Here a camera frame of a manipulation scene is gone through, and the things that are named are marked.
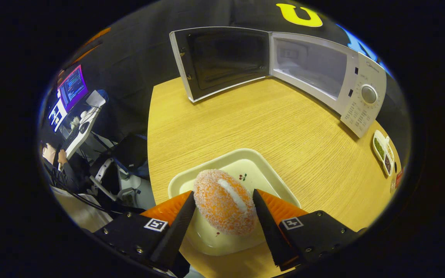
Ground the white divided dish of beans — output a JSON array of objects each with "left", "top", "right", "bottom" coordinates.
[{"left": 372, "top": 130, "right": 395, "bottom": 176}]

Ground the orange sugared bread roll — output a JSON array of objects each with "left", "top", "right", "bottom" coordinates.
[{"left": 193, "top": 169, "right": 257, "bottom": 236}]

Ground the cream rectangular plate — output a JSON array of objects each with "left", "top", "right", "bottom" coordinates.
[{"left": 168, "top": 148, "right": 301, "bottom": 256}]

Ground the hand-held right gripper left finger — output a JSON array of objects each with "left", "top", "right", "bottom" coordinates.
[{"left": 93, "top": 190, "right": 197, "bottom": 271}]

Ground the black office chair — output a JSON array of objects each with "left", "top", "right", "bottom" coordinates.
[{"left": 91, "top": 133, "right": 149, "bottom": 203}]

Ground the white office desk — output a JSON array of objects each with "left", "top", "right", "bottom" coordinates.
[{"left": 58, "top": 104, "right": 103, "bottom": 170}]

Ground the computer monitor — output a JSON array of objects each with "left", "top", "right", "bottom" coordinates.
[{"left": 57, "top": 64, "right": 89, "bottom": 112}]

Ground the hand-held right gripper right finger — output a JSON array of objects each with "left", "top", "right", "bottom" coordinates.
[{"left": 253, "top": 188, "right": 362, "bottom": 271}]

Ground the white microwave oven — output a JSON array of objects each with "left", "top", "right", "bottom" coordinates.
[{"left": 169, "top": 26, "right": 387, "bottom": 138}]

